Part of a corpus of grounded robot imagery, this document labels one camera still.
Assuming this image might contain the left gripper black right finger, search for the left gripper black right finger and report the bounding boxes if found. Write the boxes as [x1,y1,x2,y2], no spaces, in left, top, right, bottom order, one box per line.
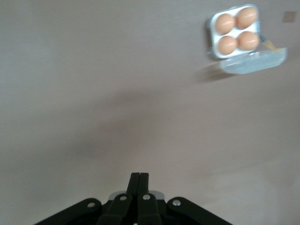
[137,172,235,225]

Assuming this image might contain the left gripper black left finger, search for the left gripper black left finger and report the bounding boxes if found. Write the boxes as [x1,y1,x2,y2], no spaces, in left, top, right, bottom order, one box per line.
[35,172,141,225]

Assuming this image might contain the clear plastic egg box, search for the clear plastic egg box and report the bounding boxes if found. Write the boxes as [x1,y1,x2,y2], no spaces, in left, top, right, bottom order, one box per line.
[206,3,288,75]

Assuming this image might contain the brown egg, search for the brown egg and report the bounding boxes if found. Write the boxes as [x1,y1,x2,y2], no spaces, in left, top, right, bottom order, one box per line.
[235,7,258,30]
[217,35,238,56]
[215,13,236,35]
[237,30,260,51]

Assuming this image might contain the small brown tape patch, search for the small brown tape patch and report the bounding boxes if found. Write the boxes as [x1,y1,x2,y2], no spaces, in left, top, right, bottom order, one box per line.
[282,11,295,23]

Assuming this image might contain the thin yellow elastic string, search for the thin yellow elastic string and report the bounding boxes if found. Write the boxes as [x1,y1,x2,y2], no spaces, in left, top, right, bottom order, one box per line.
[257,34,283,51]

